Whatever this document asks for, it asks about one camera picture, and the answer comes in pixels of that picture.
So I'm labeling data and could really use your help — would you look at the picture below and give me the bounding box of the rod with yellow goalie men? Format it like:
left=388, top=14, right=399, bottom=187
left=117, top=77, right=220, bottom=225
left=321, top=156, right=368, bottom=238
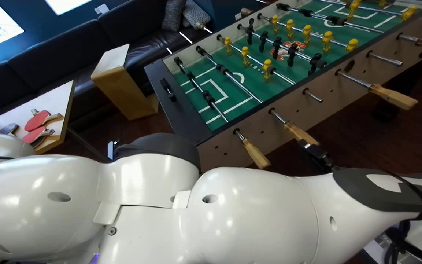
left=374, top=0, right=422, bottom=9

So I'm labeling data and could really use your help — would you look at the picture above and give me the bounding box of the rod with black goalie men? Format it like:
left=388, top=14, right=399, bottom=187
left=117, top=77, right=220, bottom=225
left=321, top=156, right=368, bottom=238
left=173, top=56, right=273, bottom=170

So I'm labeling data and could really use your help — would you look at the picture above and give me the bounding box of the blue ping pong paddle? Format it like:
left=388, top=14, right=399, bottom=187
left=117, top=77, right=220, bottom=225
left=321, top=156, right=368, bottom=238
left=0, top=122, right=21, bottom=137

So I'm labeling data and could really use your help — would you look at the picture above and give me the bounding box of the foosball table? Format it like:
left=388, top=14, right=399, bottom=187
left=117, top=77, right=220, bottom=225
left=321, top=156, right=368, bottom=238
left=144, top=0, right=422, bottom=173

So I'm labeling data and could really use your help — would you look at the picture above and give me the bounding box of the rod with three yellow men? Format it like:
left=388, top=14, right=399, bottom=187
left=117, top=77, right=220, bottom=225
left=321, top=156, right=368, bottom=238
left=215, top=34, right=327, bottom=104

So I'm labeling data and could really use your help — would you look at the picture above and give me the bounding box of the rod with five yellow men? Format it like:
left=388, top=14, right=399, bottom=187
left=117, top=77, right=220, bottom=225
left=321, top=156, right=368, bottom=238
left=255, top=12, right=406, bottom=68

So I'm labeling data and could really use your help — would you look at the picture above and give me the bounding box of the gray patterned cushion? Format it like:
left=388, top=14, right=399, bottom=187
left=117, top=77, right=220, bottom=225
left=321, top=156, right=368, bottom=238
left=183, top=0, right=214, bottom=30
left=160, top=0, right=189, bottom=33

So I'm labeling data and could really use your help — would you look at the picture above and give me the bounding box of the light wooden cube table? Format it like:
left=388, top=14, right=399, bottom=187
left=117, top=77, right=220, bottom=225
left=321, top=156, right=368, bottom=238
left=89, top=43, right=160, bottom=122

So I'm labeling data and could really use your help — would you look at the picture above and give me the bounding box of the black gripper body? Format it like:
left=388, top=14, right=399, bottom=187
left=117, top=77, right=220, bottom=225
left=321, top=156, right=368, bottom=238
left=309, top=144, right=341, bottom=176

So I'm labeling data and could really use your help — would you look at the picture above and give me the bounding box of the rod with two yellow men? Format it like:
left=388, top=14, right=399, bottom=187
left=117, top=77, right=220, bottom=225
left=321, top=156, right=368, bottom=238
left=318, top=0, right=422, bottom=27

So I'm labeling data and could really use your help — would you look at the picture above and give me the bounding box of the rod with five black men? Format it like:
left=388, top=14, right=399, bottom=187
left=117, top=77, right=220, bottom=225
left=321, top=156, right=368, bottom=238
left=236, top=18, right=421, bottom=113

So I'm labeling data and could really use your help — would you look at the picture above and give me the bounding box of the small wooden side table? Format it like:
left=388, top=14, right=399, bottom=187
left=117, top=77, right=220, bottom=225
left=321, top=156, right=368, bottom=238
left=0, top=80, right=76, bottom=156

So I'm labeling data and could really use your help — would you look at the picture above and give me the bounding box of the red ping pong paddle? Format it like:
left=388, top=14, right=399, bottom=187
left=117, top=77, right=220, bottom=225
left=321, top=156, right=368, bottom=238
left=24, top=109, right=54, bottom=134
left=21, top=125, right=51, bottom=147

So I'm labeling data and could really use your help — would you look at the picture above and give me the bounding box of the black couch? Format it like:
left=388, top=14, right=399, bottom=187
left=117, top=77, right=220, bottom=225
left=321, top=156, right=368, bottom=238
left=0, top=0, right=214, bottom=126

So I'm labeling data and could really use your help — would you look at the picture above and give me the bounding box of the small white wall label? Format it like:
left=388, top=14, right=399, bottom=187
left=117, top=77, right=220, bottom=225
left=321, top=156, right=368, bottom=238
left=92, top=3, right=111, bottom=16

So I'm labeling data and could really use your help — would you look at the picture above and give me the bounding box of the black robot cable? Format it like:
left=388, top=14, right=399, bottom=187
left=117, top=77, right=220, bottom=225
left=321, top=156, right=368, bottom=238
left=384, top=217, right=422, bottom=264

